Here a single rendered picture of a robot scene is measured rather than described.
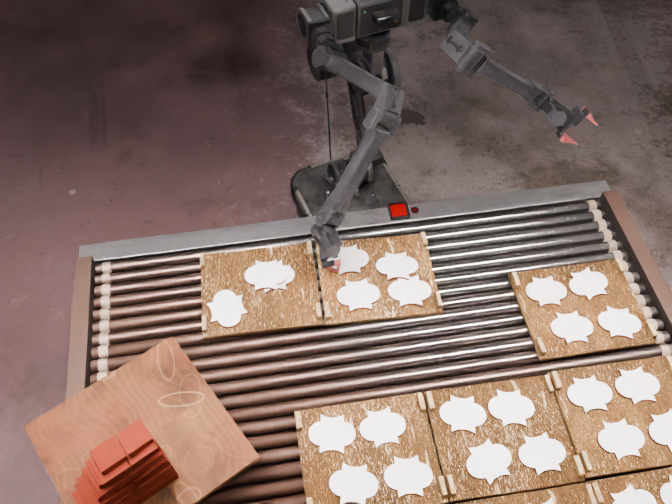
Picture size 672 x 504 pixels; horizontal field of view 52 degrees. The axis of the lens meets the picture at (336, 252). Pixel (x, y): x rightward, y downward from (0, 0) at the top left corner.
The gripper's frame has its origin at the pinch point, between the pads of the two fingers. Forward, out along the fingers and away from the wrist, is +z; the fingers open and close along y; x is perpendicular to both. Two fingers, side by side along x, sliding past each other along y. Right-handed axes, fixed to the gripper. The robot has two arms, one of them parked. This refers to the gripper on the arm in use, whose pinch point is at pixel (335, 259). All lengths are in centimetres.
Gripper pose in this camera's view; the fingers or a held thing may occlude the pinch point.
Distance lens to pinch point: 250.7
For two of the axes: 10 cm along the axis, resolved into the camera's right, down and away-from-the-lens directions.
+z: 2.9, 5.3, 7.9
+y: -1.0, -8.1, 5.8
